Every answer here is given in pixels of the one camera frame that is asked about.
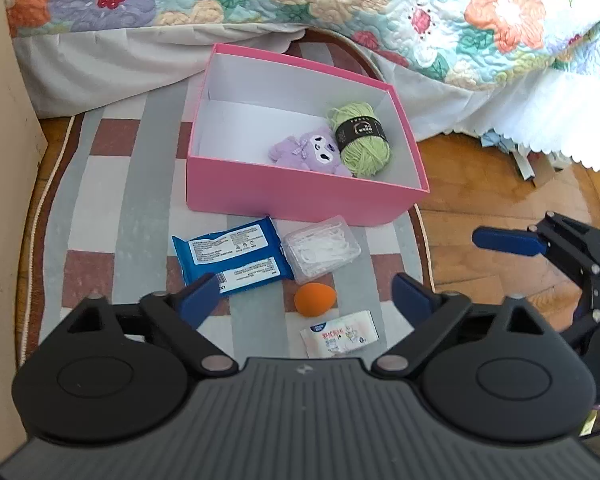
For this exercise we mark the purple plush toy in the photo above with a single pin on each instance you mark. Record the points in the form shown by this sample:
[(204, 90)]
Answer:
[(315, 151)]

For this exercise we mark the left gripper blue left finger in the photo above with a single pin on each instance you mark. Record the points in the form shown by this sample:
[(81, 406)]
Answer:
[(176, 319)]

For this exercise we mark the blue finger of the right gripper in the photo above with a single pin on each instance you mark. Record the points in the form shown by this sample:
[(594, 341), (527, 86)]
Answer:
[(516, 242)]

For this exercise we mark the pink cardboard box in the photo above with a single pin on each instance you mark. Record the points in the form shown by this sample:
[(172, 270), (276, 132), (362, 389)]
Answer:
[(261, 142)]

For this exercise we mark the blue wet wipes pack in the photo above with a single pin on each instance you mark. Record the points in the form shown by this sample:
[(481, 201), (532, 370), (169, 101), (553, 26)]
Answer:
[(241, 258)]

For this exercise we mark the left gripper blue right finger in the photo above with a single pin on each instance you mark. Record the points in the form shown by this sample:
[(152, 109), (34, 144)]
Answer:
[(433, 317)]

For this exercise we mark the green yarn ball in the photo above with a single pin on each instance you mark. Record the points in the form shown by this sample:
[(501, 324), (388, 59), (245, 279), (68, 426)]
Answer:
[(361, 140)]

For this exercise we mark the paper scraps under bed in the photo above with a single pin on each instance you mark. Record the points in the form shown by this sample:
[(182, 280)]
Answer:
[(537, 167)]

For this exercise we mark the striped checkered rug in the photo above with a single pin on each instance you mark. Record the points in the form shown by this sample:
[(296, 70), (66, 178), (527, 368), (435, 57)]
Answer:
[(115, 194)]

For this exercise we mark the orange makeup sponge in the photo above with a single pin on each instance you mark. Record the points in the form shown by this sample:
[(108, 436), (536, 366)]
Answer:
[(314, 299)]

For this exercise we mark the white tissue pack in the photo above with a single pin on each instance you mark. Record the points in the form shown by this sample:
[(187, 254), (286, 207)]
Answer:
[(339, 336)]

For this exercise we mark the beige wooden cabinet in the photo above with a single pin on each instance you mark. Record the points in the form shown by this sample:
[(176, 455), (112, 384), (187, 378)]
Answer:
[(22, 145)]

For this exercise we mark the clear plastic floss box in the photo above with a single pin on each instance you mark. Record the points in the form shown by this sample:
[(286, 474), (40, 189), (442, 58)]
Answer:
[(319, 249)]

